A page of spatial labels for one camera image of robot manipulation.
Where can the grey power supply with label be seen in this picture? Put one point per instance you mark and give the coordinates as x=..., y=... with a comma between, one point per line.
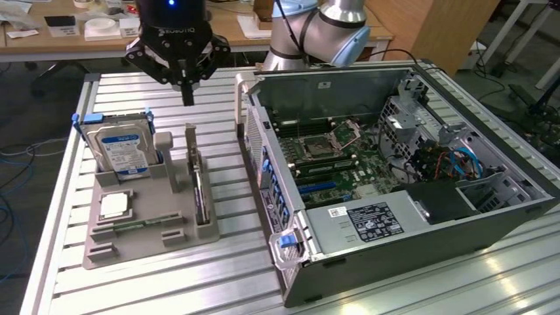
x=373, y=223

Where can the silver CPU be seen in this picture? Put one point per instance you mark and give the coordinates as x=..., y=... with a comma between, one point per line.
x=115, y=205

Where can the white paper label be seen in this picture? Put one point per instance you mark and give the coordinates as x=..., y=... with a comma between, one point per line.
x=22, y=33

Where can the wooden desk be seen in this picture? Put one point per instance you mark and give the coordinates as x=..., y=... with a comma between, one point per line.
x=185, y=39

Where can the white box with label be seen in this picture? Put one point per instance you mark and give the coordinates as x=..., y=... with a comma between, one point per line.
x=131, y=28

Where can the black and white box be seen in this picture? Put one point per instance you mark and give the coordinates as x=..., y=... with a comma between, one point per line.
x=62, y=26

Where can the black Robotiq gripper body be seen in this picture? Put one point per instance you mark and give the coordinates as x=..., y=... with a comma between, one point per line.
x=175, y=19

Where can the perforated metal drive cage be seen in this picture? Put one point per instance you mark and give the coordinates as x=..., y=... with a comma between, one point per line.
x=421, y=115

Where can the metal socket cover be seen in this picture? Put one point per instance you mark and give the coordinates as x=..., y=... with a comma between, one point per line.
x=347, y=133

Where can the grey parts rack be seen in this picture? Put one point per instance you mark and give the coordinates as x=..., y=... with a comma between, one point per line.
x=154, y=197

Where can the blue plastic disk carrier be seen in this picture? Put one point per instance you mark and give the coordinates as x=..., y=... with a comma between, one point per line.
x=94, y=118

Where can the CPU socket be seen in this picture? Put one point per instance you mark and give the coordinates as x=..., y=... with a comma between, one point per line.
x=318, y=146

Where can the brown cardboard box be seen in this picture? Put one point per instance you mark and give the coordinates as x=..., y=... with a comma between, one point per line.
x=265, y=10

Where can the green RAM stick white label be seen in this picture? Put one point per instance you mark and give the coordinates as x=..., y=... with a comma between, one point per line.
x=326, y=165

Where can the grey metal disk bay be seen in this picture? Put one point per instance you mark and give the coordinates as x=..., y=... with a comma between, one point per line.
x=503, y=190

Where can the white paper stack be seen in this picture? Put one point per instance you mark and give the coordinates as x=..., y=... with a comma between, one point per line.
x=254, y=28

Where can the hard disk blue white label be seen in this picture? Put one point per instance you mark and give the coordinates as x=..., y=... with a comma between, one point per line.
x=123, y=151

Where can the black plastic shroud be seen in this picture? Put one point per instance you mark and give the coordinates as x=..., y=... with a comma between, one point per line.
x=442, y=203

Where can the blue slot cover clip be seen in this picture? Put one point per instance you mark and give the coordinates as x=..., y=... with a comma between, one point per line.
x=285, y=215
x=265, y=160
x=275, y=185
x=271, y=171
x=281, y=199

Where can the blue case release latch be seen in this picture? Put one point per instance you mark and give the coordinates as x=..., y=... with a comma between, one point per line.
x=289, y=242

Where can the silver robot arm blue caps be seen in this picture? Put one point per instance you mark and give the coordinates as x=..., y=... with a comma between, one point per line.
x=315, y=33

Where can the open dark grey PC case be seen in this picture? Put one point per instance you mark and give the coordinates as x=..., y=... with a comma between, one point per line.
x=394, y=262

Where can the flat white box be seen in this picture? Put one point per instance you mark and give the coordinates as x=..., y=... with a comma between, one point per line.
x=103, y=34

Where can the grey metal bracket with screw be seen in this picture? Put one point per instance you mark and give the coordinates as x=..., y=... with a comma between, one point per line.
x=401, y=123

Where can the wooden cabinet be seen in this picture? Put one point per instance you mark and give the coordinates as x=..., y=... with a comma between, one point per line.
x=438, y=33

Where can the green motherboard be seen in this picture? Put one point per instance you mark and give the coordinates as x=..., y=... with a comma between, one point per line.
x=350, y=183

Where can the black floor equipment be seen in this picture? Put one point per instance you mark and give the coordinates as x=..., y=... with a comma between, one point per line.
x=541, y=108

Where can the thin metal locking lever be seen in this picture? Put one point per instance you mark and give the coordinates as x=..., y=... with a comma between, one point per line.
x=299, y=129

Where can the clear plastic bag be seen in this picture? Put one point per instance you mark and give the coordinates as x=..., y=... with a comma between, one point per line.
x=18, y=16

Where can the graphics card with metal bracket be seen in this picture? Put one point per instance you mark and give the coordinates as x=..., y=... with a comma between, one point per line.
x=199, y=197

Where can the small beige tape roll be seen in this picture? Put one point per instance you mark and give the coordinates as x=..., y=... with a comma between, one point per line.
x=82, y=3

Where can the white table frame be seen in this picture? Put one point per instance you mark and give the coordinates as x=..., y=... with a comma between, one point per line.
x=517, y=29

